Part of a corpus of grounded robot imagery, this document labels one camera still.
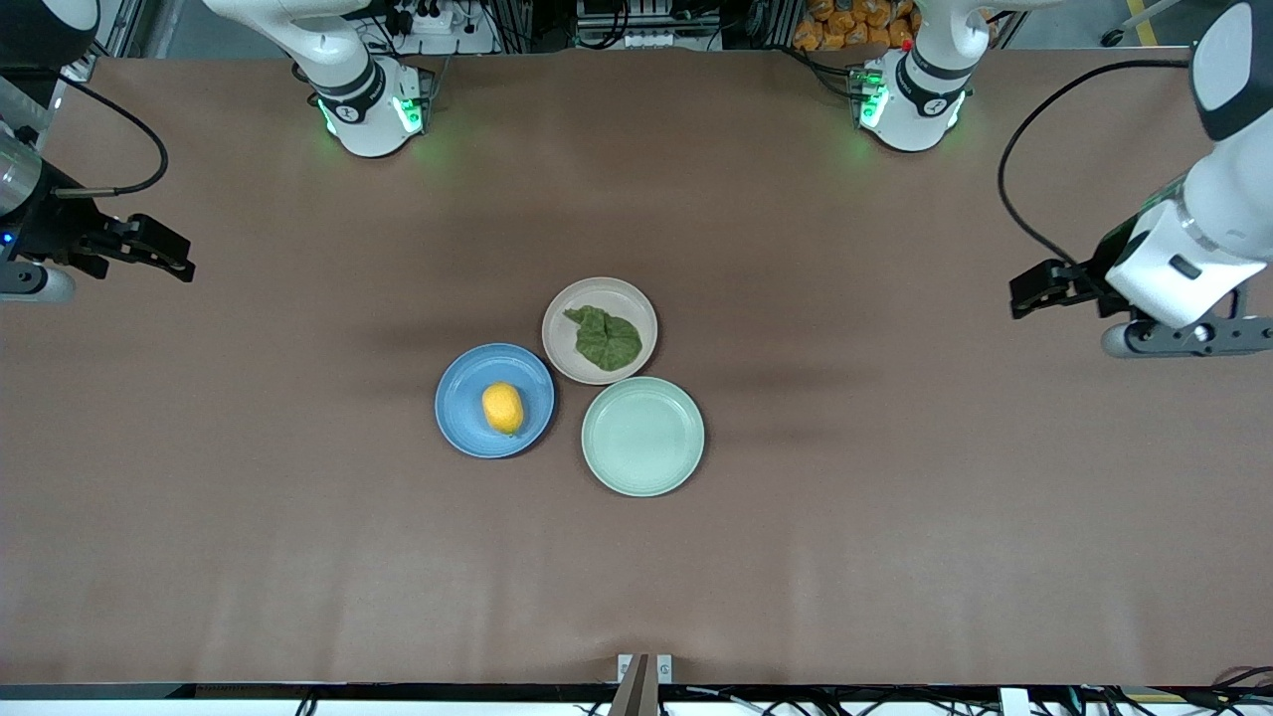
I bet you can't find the yellow lemon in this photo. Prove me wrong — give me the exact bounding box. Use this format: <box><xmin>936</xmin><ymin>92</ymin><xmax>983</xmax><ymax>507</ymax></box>
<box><xmin>481</xmin><ymin>382</ymin><xmax>525</xmax><ymax>437</ymax></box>

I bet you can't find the green lettuce leaf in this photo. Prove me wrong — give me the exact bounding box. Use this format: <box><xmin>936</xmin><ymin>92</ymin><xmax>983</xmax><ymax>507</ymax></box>
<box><xmin>563</xmin><ymin>304</ymin><xmax>644</xmax><ymax>373</ymax></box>

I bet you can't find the pile of orange objects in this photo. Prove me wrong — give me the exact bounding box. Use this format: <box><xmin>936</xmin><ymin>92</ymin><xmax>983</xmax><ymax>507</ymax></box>
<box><xmin>793</xmin><ymin>0</ymin><xmax>918</xmax><ymax>53</ymax></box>

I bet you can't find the white power strip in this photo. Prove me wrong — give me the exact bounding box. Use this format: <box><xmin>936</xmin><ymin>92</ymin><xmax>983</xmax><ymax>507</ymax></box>
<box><xmin>390</xmin><ymin>0</ymin><xmax>500</xmax><ymax>57</ymax></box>

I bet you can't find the blue round plate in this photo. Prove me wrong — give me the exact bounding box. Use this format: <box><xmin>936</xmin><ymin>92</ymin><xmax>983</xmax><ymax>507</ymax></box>
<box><xmin>435</xmin><ymin>343</ymin><xmax>556</xmax><ymax>459</ymax></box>

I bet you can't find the pale green round plate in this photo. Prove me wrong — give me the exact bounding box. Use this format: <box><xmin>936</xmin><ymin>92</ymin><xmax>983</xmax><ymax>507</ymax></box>
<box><xmin>581</xmin><ymin>376</ymin><xmax>706</xmax><ymax>498</ymax></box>

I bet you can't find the beige pink round plate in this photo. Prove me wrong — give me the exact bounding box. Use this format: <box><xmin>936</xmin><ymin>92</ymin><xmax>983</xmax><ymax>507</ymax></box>
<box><xmin>542</xmin><ymin>276</ymin><xmax>659</xmax><ymax>386</ymax></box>

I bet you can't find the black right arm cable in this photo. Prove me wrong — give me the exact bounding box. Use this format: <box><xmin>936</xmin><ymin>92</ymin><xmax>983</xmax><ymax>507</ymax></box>
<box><xmin>55</xmin><ymin>75</ymin><xmax>169</xmax><ymax>198</ymax></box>

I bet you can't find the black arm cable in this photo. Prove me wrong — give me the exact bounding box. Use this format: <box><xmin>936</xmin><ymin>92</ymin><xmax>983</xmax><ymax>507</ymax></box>
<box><xmin>998</xmin><ymin>58</ymin><xmax>1196</xmax><ymax>271</ymax></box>
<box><xmin>55</xmin><ymin>75</ymin><xmax>169</xmax><ymax>198</ymax></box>

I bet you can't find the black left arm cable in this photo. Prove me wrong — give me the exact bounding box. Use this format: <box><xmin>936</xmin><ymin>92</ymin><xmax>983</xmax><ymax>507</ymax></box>
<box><xmin>998</xmin><ymin>58</ymin><xmax>1196</xmax><ymax>271</ymax></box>

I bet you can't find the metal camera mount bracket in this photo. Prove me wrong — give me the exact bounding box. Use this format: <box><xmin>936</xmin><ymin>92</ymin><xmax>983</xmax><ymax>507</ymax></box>
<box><xmin>609</xmin><ymin>653</ymin><xmax>674</xmax><ymax>716</ymax></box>

